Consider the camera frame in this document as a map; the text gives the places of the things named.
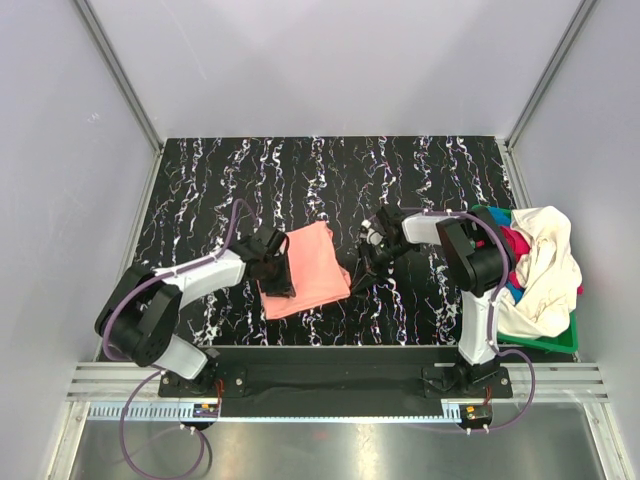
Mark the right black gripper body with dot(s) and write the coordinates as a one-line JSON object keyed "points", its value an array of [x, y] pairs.
{"points": [[376, 258]]}

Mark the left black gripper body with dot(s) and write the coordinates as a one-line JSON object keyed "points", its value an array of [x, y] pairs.
{"points": [[276, 278]]}

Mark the salmon pink t-shirt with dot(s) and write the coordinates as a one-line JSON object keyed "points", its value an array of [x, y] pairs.
{"points": [[317, 277]]}

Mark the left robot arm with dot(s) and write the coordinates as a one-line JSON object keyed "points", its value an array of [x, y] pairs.
{"points": [[137, 322]]}

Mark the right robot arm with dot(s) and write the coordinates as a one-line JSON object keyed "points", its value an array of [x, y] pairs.
{"points": [[479, 260]]}

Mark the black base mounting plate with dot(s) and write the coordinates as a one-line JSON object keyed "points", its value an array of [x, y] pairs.
{"points": [[362, 377]]}

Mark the blue t-shirt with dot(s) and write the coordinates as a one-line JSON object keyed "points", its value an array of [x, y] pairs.
{"points": [[502, 218]]}

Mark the magenta t-shirt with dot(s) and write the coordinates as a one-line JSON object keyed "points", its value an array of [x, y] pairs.
{"points": [[518, 244]]}

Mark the left small controller board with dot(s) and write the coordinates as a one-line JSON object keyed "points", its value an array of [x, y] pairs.
{"points": [[206, 410]]}

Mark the small controller board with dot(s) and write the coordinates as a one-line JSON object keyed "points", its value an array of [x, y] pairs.
{"points": [[482, 413], [206, 410]]}

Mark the cream white t-shirt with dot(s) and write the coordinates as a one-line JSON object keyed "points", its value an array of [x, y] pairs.
{"points": [[550, 275]]}

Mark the right small controller board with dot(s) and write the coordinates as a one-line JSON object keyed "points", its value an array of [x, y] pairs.
{"points": [[482, 413]]}

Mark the green plastic basket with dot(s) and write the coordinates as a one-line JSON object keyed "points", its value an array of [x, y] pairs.
{"points": [[564, 343]]}

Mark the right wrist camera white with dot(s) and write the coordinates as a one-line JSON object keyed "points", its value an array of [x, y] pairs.
{"points": [[368, 234]]}

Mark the slotted cable duct rail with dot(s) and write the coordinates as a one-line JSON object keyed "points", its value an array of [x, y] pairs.
{"points": [[279, 412]]}

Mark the left aluminium frame post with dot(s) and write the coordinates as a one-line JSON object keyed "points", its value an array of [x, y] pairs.
{"points": [[109, 56]]}

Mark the aluminium frame post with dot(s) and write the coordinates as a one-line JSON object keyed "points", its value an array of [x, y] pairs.
{"points": [[109, 56], [560, 53]]}

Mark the right aluminium frame post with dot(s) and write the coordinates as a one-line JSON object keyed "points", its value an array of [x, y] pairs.
{"points": [[560, 53]]}

